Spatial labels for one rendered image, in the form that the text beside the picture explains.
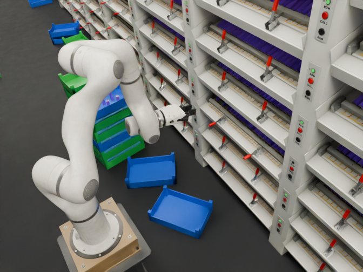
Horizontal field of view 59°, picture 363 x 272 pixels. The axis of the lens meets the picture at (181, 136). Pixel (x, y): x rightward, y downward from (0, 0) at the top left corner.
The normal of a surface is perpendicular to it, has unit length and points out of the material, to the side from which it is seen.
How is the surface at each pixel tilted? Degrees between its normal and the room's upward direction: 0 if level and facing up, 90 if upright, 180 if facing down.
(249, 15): 21
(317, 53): 90
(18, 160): 0
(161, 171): 0
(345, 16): 90
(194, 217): 0
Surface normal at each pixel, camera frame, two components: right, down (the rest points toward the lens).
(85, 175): 0.75, -0.18
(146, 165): -0.09, -0.73
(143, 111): 0.25, -0.07
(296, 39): -0.39, -0.54
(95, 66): -0.37, 0.00
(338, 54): 0.51, 0.55
